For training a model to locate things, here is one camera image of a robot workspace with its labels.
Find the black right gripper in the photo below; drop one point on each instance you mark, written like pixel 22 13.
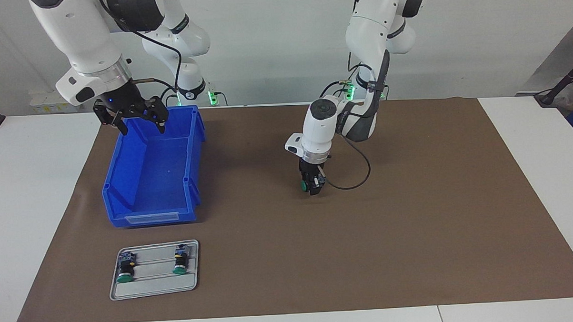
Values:
pixel 120 97

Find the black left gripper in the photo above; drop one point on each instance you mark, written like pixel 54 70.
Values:
pixel 309 169

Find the blue plastic storage bin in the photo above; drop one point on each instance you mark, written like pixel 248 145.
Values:
pixel 158 184

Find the brown table mat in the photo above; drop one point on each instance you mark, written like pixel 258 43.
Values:
pixel 318 250

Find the grey metal tray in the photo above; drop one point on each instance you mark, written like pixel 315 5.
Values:
pixel 153 289

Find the white socket box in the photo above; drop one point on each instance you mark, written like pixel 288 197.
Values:
pixel 51 100

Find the black stand pole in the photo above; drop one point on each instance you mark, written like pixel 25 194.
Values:
pixel 549 97

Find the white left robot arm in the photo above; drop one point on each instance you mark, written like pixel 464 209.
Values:
pixel 323 126

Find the green push button switch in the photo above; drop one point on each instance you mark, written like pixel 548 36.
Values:
pixel 179 269
pixel 124 278
pixel 304 184

